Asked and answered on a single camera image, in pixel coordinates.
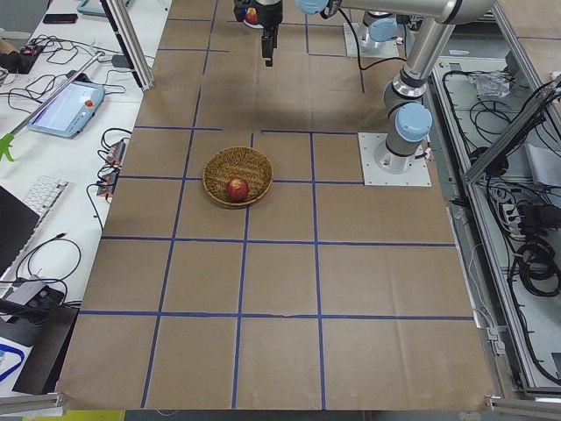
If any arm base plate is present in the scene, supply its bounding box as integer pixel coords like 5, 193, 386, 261
358, 132, 431, 188
343, 24, 400, 59

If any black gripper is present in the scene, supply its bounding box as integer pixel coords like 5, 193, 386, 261
255, 0, 283, 67

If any black smartphone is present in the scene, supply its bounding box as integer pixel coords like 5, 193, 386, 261
42, 13, 78, 25

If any teach pendant tablet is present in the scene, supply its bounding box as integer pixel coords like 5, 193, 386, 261
27, 82, 106, 139

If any red apple plate front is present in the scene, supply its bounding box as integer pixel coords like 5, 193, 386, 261
245, 8, 258, 25

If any dark red apple in basket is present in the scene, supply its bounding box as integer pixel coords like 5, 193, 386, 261
225, 177, 250, 203

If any reacher grabber stick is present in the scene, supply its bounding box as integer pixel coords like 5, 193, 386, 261
1, 51, 105, 162

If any white keyboard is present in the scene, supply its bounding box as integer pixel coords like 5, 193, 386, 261
8, 175, 71, 273

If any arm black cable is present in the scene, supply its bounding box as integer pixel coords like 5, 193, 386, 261
337, 7, 408, 72

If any wicker basket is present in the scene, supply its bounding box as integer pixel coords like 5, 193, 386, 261
202, 146, 273, 209

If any light blue plate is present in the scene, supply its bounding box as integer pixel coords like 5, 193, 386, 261
242, 20, 264, 30

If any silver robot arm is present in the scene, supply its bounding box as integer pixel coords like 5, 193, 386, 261
359, 11, 397, 47
296, 1, 494, 167

